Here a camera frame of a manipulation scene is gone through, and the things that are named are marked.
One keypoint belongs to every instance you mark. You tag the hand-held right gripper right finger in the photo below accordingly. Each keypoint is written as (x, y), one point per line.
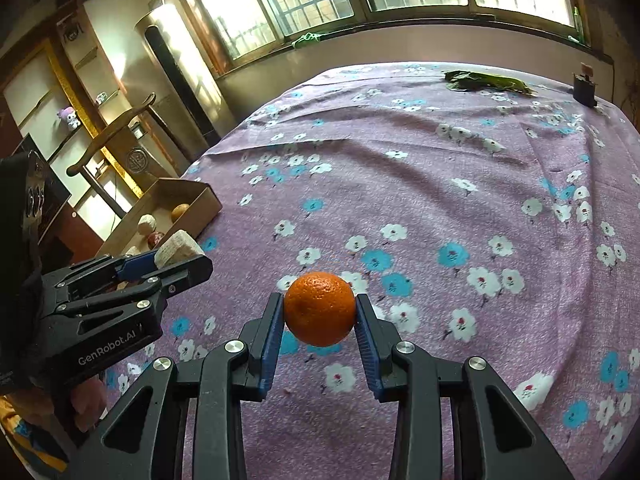
(367, 345)

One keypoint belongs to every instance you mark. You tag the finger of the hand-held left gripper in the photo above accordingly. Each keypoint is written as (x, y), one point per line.
(137, 266)
(185, 272)

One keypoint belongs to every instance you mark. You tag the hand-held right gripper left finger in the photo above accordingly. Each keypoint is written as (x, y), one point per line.
(270, 340)

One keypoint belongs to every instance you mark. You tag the beige sugarcane chunk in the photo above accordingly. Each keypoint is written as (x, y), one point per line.
(133, 251)
(177, 247)

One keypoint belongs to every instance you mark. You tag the dark red date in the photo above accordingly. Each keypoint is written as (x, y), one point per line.
(155, 239)

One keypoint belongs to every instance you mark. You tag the small orange tangerine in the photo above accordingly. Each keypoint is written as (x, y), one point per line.
(320, 308)

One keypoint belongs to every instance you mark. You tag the brown cardboard box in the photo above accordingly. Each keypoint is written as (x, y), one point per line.
(200, 200)

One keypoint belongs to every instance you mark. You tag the person's left hand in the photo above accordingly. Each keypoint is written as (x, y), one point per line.
(90, 402)

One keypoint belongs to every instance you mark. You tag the white sugarcane chunk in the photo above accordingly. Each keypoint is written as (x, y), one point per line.
(147, 223)

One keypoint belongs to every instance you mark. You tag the large orange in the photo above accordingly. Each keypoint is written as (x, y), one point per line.
(181, 212)

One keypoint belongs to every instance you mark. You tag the yellow patterned cloth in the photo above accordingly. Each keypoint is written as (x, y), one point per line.
(25, 440)

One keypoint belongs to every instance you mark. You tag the dark wooden chair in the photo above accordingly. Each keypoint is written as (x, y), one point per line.
(100, 147)

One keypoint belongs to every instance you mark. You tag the purple plush toy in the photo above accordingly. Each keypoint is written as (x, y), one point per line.
(70, 117)

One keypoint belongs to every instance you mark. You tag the purple floral tablecloth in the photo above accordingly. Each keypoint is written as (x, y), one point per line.
(425, 185)

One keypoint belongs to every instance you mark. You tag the wooden display cabinet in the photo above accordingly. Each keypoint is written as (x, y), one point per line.
(55, 75)

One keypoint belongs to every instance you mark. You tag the tower air conditioner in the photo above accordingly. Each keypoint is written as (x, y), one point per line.
(175, 60)

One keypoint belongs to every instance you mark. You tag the green cloth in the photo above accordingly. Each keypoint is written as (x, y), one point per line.
(306, 40)

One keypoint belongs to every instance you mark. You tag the green leafy vegetable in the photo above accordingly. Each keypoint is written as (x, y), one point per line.
(485, 81)

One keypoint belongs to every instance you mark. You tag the small black device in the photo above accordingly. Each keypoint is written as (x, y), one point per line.
(584, 90)

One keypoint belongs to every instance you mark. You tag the green bottle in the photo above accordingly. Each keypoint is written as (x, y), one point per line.
(579, 25)

